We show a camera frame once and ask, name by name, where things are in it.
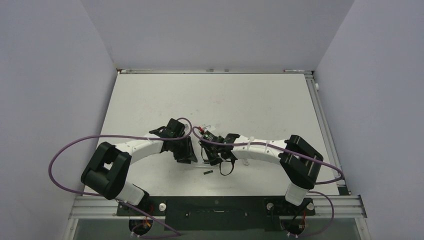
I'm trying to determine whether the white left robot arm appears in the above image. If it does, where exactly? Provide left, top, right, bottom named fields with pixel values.
left=80, top=118, right=198, bottom=215

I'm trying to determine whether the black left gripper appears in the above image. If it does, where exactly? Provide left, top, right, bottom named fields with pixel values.
left=170, top=135, right=197, bottom=164

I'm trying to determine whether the white remote control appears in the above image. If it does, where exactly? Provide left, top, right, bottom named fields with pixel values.
left=191, top=159, right=210, bottom=166

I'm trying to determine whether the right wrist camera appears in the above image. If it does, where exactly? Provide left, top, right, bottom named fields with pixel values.
left=198, top=124, right=216, bottom=134

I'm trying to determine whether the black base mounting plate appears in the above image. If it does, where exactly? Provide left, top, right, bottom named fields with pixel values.
left=116, top=196, right=316, bottom=232

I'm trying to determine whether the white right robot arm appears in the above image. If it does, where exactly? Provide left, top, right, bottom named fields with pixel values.
left=199, top=131, right=324, bottom=214

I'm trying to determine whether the green AAA battery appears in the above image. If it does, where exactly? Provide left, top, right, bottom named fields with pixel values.
left=203, top=170, right=214, bottom=175

